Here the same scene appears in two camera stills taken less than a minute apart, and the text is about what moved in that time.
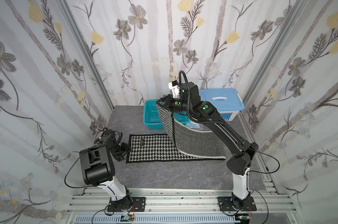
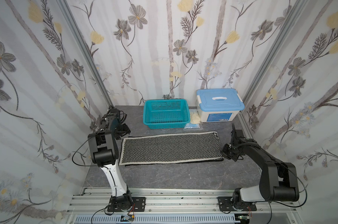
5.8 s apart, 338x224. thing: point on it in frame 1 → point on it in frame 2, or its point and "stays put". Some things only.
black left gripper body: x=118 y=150 → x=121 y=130
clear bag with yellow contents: x=195 y=125 stays put
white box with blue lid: x=228 y=102 stays put
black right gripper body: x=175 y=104 → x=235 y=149
